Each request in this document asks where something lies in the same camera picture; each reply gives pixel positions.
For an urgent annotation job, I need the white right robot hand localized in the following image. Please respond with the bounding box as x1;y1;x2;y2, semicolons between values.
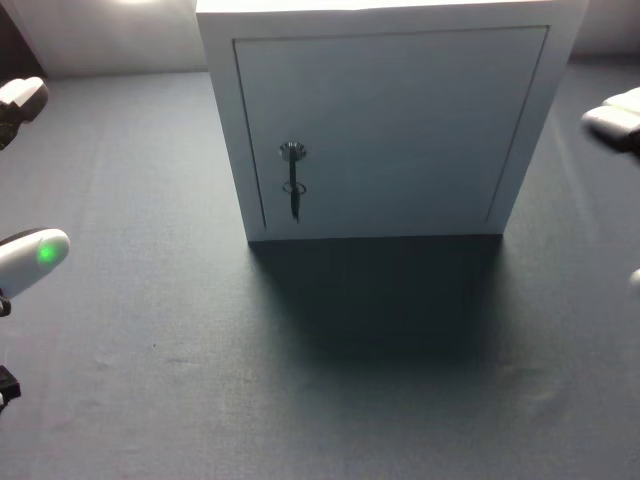
580;87;640;301

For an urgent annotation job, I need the grey table cloth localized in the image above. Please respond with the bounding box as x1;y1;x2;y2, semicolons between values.
0;53;640;480

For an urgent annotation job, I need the white metal cabinet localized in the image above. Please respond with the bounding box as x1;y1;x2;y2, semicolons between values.
195;0;591;243

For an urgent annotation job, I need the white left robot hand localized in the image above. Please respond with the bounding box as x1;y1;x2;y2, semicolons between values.
0;75;72;417

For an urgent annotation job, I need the grey panel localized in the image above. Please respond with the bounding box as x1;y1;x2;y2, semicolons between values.
232;25;550;229

